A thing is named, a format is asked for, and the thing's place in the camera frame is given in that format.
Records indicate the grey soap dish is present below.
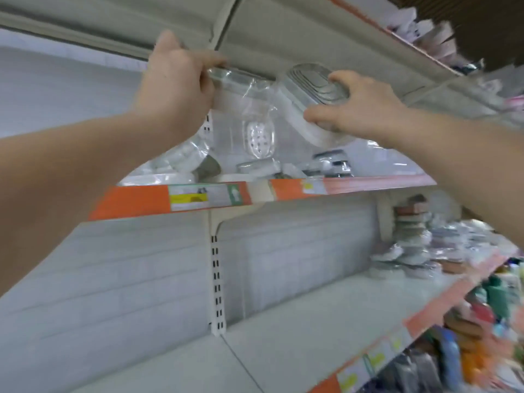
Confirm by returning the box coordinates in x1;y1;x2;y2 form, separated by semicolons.
200;65;288;120
278;63;357;151

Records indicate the person's right forearm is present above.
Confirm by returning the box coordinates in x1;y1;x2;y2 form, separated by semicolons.
385;110;524;242

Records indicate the person's right hand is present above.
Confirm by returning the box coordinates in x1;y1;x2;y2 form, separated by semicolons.
303;69;410;148

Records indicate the person's left forearm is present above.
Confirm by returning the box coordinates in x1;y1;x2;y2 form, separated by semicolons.
0;110;177;295

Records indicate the person's left hand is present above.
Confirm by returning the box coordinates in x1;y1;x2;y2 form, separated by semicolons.
131;30;226;148

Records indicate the orange metal store shelving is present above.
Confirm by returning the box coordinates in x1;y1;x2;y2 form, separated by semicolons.
0;0;524;393

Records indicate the white label green arrow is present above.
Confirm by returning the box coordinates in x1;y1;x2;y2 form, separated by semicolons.
169;183;245;212

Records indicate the soap dishes shelf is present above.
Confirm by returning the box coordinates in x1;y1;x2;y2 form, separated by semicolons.
123;135;414;187

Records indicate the blue plastic bottle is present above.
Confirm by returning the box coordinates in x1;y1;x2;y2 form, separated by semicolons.
440;327;463;390

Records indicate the yellow shelf price label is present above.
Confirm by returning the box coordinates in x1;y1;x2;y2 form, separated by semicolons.
386;325;414;354
336;360;371;393
364;340;394;373

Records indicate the row of packaged goods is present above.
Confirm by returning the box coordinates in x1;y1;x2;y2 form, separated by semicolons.
360;4;524;111

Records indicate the pile of soap dishes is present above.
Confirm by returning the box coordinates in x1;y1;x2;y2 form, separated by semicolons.
367;194;501;282

